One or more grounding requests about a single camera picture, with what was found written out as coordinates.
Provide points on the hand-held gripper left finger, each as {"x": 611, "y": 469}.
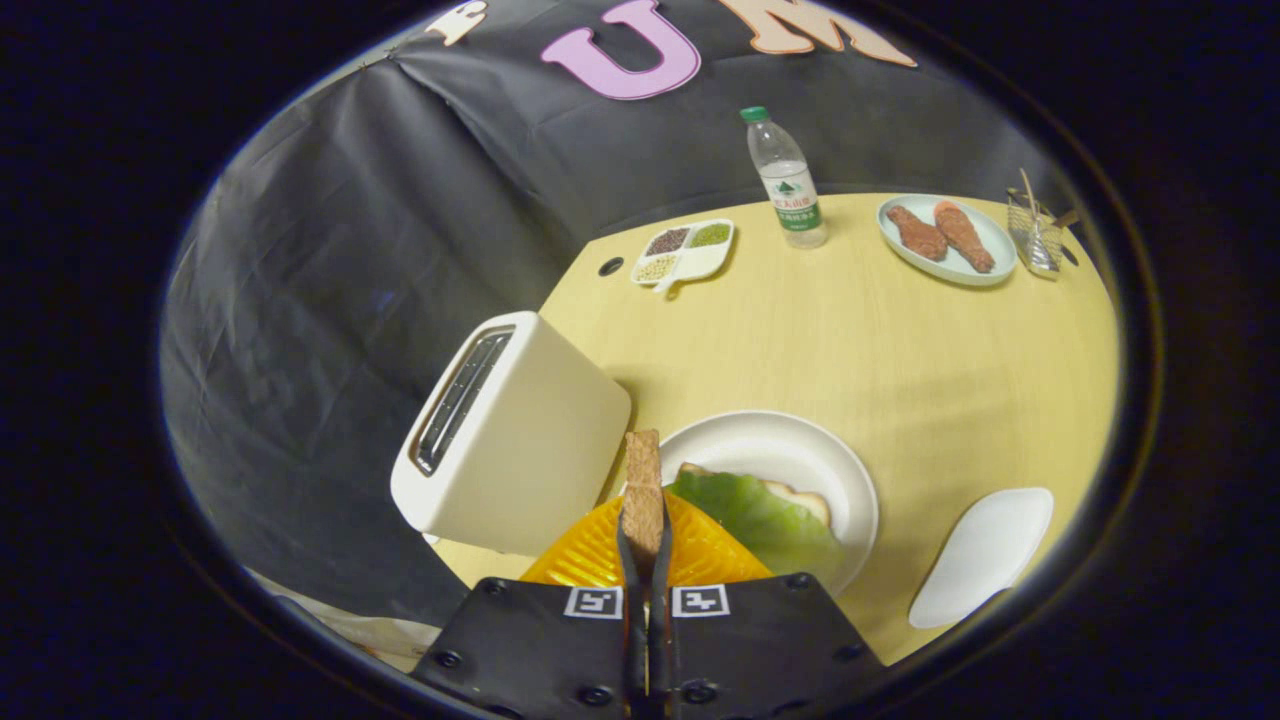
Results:
{"x": 633, "y": 620}

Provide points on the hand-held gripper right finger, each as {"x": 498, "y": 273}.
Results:
{"x": 662, "y": 620}

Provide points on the plain bread slice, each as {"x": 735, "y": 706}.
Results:
{"x": 643, "y": 490}

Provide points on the green lettuce leaf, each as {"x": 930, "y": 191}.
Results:
{"x": 760, "y": 520}

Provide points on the bread slice with ham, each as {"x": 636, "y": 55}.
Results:
{"x": 805, "y": 500}

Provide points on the white toaster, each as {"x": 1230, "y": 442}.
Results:
{"x": 540, "y": 450}

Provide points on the round beige plate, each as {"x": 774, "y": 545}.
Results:
{"x": 780, "y": 445}

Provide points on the person's beige jacket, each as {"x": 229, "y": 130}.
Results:
{"x": 380, "y": 635}

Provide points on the white rounded square plate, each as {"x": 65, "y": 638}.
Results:
{"x": 985, "y": 555}

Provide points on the white divided seasoning dish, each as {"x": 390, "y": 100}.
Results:
{"x": 700, "y": 260}

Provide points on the clear water bottle green cap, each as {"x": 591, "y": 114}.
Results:
{"x": 790, "y": 195}

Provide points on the brown meat patty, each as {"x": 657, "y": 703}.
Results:
{"x": 965, "y": 237}
{"x": 918, "y": 235}

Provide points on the light blue oval plate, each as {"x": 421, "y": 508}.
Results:
{"x": 990, "y": 235}

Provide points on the clear glass stick holder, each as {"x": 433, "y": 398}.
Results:
{"x": 1040, "y": 240}

